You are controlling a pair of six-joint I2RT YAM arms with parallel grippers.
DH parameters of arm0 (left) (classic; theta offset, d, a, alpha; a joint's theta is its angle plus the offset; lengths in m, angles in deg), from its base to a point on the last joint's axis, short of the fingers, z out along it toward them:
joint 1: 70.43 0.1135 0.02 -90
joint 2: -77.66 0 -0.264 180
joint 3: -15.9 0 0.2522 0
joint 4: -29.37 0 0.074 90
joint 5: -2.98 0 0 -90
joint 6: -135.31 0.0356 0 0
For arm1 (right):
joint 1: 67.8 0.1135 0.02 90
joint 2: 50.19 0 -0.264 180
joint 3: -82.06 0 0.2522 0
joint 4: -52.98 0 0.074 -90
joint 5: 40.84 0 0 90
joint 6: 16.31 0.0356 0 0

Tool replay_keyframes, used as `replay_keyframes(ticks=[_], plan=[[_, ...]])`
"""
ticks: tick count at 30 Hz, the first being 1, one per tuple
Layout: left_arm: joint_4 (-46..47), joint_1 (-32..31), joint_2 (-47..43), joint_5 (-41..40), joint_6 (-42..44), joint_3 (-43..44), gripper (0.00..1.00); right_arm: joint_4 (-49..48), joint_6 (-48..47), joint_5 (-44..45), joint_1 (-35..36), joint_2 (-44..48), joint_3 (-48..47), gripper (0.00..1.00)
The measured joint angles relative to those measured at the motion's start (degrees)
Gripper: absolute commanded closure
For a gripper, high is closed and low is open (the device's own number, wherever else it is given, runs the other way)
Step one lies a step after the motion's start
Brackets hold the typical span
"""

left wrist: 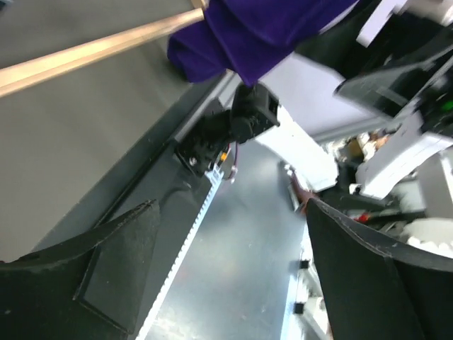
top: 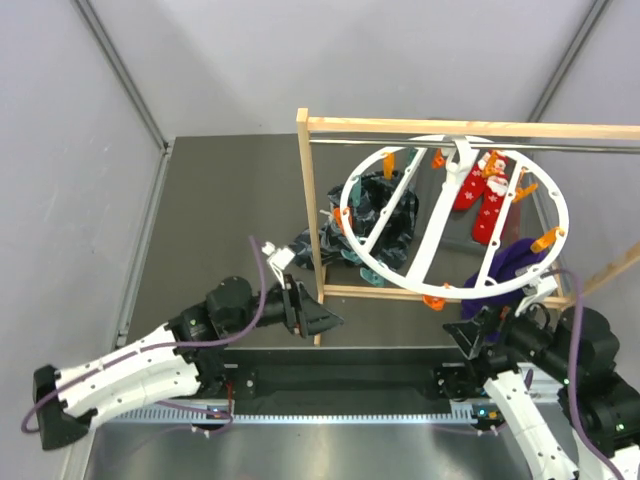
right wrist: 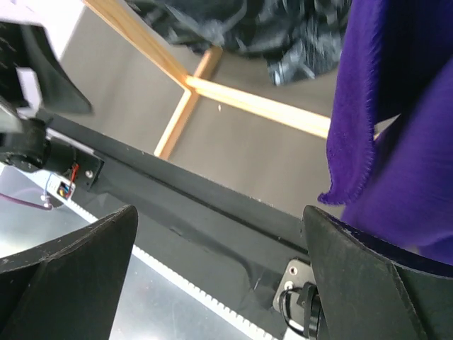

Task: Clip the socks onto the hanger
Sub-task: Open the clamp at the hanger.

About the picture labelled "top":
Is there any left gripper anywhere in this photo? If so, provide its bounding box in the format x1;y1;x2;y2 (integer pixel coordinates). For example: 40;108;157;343
225;272;345;337

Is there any dark patterned cloth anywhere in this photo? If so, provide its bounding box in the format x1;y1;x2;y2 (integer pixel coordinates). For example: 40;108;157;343
288;171;419;270

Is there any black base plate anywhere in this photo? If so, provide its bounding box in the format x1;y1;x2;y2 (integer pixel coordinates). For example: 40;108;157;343
223;347;480;415

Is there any clear plastic bin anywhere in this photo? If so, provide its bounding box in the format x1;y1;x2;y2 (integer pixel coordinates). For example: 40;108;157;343
313;135;569;301

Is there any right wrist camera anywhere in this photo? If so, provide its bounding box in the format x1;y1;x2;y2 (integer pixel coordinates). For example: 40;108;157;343
514;271;558;317

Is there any grey cable duct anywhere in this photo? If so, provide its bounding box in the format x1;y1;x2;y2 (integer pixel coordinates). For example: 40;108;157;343
109;403;499;425

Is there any wooden rack frame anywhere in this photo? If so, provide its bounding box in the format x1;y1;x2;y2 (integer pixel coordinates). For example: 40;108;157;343
296;108;639;346

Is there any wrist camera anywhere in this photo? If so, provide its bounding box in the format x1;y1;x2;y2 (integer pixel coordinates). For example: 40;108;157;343
514;271;558;317
261;242;295;287

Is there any purple sock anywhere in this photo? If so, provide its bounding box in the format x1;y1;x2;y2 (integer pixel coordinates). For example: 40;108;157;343
461;238;546;320

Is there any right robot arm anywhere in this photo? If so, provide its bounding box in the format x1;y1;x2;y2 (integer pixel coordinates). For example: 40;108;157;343
439;303;639;479

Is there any red santa sock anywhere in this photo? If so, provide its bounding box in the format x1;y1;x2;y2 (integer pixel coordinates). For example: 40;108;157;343
471;150;509;245

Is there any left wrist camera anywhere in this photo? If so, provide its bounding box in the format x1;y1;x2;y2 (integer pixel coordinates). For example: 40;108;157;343
261;242;295;287

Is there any red snowflake sock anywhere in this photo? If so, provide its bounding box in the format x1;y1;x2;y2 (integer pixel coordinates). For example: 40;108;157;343
453;156;488;211

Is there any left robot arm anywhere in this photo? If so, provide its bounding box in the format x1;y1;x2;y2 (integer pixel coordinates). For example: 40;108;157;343
33;275;344;451

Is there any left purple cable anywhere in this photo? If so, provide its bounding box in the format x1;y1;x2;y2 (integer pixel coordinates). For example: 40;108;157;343
20;235;269;434

